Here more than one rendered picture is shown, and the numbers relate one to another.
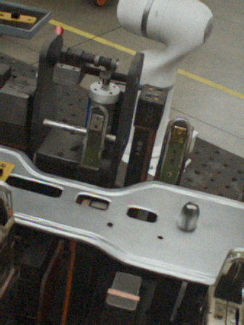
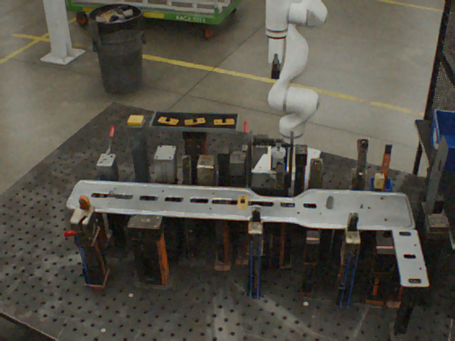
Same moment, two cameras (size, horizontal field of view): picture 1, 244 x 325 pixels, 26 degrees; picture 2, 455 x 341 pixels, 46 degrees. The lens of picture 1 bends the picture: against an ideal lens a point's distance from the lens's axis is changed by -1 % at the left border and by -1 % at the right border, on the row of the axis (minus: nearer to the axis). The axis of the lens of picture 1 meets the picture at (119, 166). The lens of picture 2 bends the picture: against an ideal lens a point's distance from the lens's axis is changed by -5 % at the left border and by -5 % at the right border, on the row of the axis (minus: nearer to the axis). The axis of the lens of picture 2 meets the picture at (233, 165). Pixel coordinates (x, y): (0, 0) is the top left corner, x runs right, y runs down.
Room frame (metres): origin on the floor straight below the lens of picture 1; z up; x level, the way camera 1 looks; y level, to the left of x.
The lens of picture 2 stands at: (-0.96, 0.27, 2.41)
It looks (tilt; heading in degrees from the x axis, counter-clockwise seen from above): 36 degrees down; 359
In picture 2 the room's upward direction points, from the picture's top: 1 degrees counter-clockwise
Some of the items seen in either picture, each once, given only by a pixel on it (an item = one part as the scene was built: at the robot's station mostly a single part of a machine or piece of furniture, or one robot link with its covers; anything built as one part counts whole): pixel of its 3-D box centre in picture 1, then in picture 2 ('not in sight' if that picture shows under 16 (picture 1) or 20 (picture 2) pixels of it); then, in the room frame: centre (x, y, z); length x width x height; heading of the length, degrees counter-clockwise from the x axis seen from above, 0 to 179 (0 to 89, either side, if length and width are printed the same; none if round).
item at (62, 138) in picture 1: (79, 155); (270, 183); (0.94, 0.09, 0.94); 0.18 x 0.13 x 0.49; 84
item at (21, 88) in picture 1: (17, 163); (238, 192); (0.95, 0.22, 0.89); 0.13 x 0.11 x 0.38; 174
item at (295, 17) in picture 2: not in sight; (293, 3); (1.08, 0.00, 1.69); 0.30 x 0.16 x 0.09; 160
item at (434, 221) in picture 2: not in sight; (428, 254); (0.54, -0.51, 0.88); 0.08 x 0.08 x 0.36; 84
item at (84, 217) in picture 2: not in sight; (90, 248); (0.63, 0.81, 0.88); 0.15 x 0.11 x 0.36; 174
